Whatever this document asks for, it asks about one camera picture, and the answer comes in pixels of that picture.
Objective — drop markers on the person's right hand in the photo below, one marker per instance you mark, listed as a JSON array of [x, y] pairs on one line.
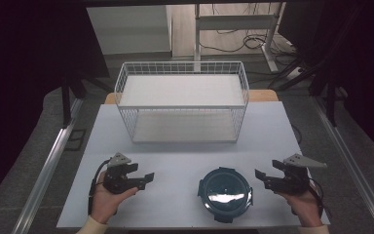
[[305, 208]]

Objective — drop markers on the wooden table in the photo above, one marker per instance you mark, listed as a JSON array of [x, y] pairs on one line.
[[263, 95]]

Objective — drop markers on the black stand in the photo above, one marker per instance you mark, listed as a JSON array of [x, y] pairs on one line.
[[330, 104], [66, 97]]

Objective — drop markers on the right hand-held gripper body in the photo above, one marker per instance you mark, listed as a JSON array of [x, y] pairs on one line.
[[293, 182]]

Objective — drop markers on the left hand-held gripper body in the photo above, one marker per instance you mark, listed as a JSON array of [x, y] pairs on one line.
[[118, 180]]

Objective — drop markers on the dark round lidded container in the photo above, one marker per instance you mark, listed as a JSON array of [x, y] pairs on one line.
[[224, 191]]

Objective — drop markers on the white power strip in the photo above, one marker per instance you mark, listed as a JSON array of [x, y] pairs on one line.
[[293, 73]]

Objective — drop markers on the white metal desk frame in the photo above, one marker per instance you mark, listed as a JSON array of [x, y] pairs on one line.
[[237, 22]]

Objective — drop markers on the person's left hand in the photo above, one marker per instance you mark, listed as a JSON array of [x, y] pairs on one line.
[[105, 203]]

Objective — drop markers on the metal rail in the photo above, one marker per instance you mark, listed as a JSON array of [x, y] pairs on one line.
[[45, 172], [354, 169]]

